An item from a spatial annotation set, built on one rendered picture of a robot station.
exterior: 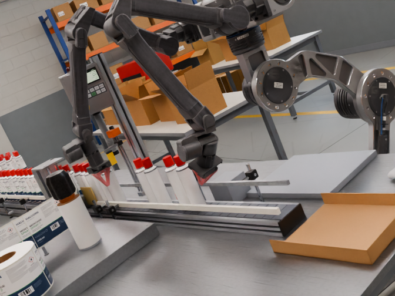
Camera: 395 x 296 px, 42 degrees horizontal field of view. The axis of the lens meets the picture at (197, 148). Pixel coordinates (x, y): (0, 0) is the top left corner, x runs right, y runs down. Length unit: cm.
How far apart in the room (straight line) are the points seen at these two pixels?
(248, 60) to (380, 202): 80
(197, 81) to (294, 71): 177
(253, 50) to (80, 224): 91
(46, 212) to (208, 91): 200
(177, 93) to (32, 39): 840
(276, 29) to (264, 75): 427
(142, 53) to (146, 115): 299
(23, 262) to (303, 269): 87
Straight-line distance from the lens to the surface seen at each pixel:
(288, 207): 154
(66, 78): 216
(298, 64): 205
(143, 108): 448
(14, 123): 967
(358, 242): 135
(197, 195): 177
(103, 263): 178
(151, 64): 152
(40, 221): 208
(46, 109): 978
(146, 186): 197
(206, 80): 378
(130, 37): 148
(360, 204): 153
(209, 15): 164
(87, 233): 191
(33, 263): 174
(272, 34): 617
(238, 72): 901
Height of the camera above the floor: 149
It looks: 13 degrees down
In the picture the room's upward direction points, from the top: 23 degrees counter-clockwise
